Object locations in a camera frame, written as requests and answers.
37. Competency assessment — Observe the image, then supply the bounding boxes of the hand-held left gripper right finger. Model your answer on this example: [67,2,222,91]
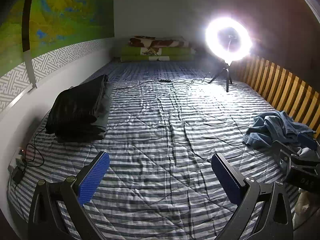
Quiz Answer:
[211,153,294,240]

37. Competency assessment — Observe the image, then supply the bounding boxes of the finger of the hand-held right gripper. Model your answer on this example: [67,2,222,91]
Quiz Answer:
[297,132,318,150]
[272,140,293,164]

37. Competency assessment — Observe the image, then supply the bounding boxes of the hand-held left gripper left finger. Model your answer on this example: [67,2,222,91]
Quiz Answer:
[27,151,110,240]

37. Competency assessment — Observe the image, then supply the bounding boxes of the blue denim shirt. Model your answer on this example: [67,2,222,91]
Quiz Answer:
[252,110,317,140]

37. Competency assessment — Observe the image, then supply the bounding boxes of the pale cloth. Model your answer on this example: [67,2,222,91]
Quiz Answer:
[294,189,320,230]

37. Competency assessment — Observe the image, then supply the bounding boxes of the grey folded garment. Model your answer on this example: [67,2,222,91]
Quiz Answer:
[96,82,115,139]

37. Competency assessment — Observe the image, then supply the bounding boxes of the black folded pants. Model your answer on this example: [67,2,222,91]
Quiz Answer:
[45,74,109,143]

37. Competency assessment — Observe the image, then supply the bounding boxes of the black power adapter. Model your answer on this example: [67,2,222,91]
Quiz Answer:
[12,166,25,183]

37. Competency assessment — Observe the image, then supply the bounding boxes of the white power strip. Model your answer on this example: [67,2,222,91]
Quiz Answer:
[9,149,28,173]

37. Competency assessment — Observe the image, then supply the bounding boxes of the striped quilt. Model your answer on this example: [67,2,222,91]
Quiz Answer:
[7,76,300,240]

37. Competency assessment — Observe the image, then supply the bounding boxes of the black tripod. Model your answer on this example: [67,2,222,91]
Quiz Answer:
[209,60,233,92]

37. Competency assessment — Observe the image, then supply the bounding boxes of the green folded blanket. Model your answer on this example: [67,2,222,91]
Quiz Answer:
[120,45,197,62]

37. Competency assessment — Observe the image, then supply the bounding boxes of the brown and white folded blanket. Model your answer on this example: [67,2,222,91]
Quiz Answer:
[129,36,189,48]

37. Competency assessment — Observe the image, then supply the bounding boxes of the wooden slatted bed rail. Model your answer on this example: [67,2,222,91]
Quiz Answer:
[236,54,320,139]

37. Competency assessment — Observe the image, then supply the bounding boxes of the black and white post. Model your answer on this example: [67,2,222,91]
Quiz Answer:
[22,0,38,88]

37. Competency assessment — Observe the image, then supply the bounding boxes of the green wall map poster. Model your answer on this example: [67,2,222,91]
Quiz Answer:
[0,0,115,60]

